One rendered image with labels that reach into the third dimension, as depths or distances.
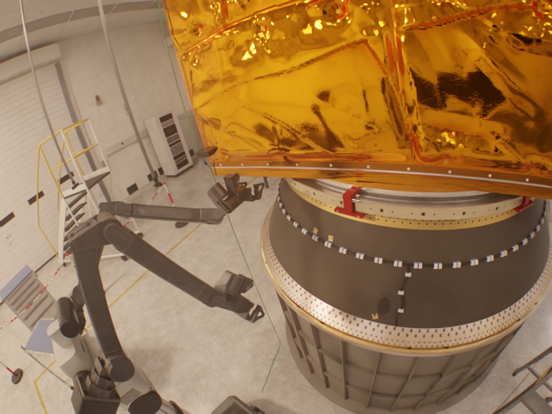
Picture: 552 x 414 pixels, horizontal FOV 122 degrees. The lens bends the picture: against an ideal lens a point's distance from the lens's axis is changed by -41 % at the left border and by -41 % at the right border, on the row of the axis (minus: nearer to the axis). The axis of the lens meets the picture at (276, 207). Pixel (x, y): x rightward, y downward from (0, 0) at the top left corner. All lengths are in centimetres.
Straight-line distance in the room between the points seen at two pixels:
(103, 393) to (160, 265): 42
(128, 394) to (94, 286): 56
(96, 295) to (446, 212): 106
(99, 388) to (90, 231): 44
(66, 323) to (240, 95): 104
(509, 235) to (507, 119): 52
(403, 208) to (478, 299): 54
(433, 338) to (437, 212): 54
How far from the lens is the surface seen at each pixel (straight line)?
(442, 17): 86
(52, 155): 753
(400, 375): 155
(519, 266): 134
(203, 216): 99
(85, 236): 58
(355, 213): 100
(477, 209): 101
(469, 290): 116
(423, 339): 119
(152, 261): 66
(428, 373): 156
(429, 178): 99
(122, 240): 58
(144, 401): 116
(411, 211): 95
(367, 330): 118
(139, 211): 104
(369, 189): 99
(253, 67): 104
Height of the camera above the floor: 222
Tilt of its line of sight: 29 degrees down
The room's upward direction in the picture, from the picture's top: 15 degrees counter-clockwise
